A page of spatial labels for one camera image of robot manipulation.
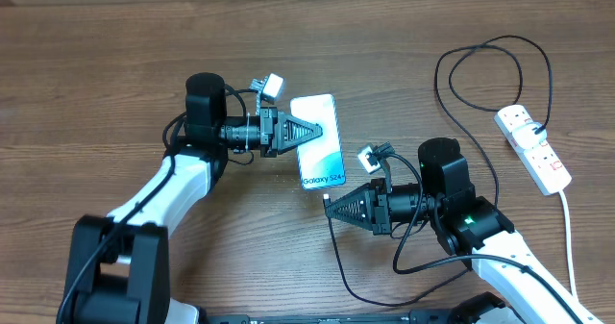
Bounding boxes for Samsung Galaxy smartphone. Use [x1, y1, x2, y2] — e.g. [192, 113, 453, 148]
[290, 94, 346, 190]

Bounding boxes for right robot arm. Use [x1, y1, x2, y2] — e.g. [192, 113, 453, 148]
[323, 137, 599, 323]

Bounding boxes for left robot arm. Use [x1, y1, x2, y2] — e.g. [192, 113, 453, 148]
[56, 72, 323, 323]

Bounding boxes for white charger plug adapter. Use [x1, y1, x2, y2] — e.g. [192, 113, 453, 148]
[509, 122, 547, 152]

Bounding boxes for white power strip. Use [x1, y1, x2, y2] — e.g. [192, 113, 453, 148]
[494, 105, 572, 195]

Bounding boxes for white power strip cord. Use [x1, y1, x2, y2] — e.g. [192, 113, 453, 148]
[556, 188, 580, 301]

